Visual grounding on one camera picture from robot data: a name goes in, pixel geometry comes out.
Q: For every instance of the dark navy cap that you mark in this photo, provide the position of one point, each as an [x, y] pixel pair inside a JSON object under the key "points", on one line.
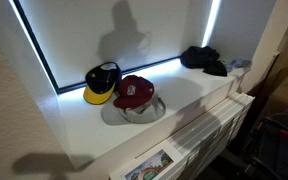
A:
{"points": [[197, 56]]}

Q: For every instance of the red baseball cap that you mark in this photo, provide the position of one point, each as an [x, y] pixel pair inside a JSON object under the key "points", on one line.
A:
{"points": [[134, 91]]}

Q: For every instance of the grey baseball cap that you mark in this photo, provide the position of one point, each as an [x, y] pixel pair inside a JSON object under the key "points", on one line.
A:
{"points": [[144, 115]]}

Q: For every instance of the colourful printed leaflet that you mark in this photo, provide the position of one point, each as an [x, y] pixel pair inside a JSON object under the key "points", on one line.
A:
{"points": [[150, 166]]}

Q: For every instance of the brown cardboard box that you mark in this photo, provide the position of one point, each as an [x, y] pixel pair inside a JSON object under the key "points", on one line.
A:
{"points": [[287, 90]]}

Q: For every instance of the black chair with red part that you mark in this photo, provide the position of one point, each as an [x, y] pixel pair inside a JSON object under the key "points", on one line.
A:
{"points": [[277, 146]]}

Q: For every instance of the white panel radiator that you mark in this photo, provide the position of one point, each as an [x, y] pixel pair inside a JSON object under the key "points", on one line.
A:
{"points": [[210, 126]]}

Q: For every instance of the black cap with yellow brim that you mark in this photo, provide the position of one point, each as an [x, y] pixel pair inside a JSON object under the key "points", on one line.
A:
{"points": [[100, 81]]}

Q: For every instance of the grey-blue cap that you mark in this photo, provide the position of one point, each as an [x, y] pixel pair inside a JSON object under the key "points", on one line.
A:
{"points": [[239, 62]]}

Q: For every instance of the black window frame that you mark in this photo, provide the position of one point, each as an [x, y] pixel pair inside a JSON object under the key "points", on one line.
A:
{"points": [[36, 43]]}

